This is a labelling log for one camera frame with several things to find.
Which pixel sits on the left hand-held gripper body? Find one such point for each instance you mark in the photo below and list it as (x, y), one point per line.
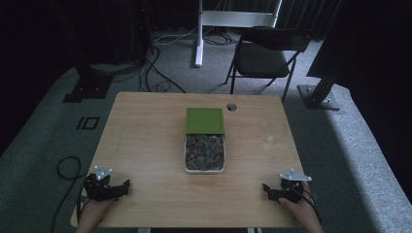
(98, 189)

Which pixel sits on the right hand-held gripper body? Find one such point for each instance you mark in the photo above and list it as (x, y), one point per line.
(293, 189)

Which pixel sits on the person's left hand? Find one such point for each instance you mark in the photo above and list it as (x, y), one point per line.
(92, 215)

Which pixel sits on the person's right hand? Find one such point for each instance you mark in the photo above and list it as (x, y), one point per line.
(304, 213)

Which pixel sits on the white rectangular box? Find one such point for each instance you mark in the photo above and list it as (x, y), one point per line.
(204, 170)

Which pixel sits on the pile of dark small pieces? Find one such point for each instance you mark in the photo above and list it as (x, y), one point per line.
(204, 151)

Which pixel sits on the green box lid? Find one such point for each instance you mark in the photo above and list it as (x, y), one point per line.
(204, 120)

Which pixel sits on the black stand with flat base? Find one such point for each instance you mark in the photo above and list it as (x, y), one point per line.
(89, 82)

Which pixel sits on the black folding chair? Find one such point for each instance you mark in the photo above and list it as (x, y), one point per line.
(264, 58)

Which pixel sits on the black post with grey base plate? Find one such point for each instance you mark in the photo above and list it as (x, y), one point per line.
(320, 92)

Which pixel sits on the white metal desk frame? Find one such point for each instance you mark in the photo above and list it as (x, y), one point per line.
(226, 19)

